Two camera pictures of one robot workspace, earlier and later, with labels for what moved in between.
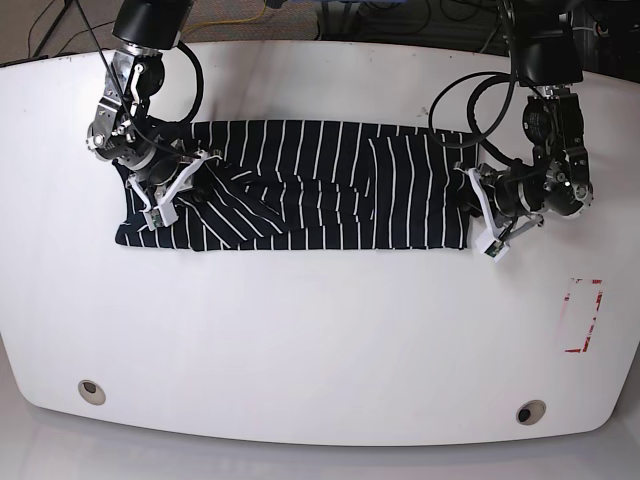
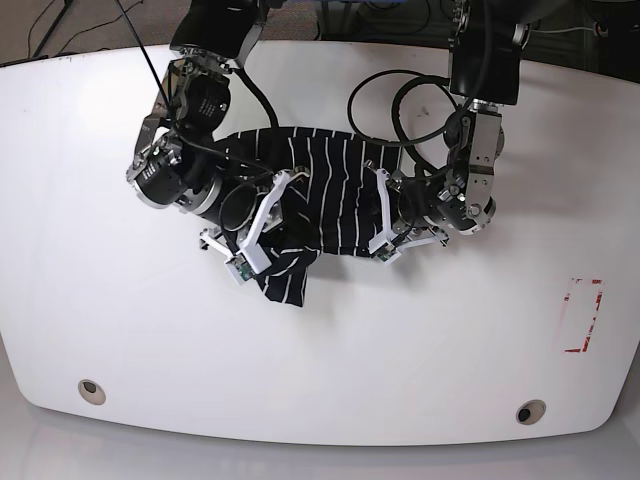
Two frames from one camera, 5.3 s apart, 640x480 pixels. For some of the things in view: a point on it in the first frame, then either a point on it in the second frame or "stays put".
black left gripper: [163, 171] → [235, 206]
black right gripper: [515, 195] → [415, 204]
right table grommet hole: [531, 412] stays put
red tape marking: [586, 342] stays put
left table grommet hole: [92, 392] stays put
